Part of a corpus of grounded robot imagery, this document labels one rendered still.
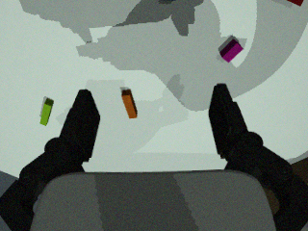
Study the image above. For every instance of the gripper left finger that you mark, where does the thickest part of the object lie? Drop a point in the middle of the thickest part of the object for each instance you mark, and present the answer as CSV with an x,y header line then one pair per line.
x,y
61,155

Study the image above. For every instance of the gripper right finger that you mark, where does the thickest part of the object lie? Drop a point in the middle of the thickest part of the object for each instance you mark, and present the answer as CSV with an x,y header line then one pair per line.
x,y
274,173

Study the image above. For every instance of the orange rod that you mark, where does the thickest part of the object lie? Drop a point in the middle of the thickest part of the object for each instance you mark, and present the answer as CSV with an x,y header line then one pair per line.
x,y
129,103

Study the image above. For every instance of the magenta rod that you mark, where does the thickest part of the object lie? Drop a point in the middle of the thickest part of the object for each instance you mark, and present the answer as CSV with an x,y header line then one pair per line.
x,y
231,50

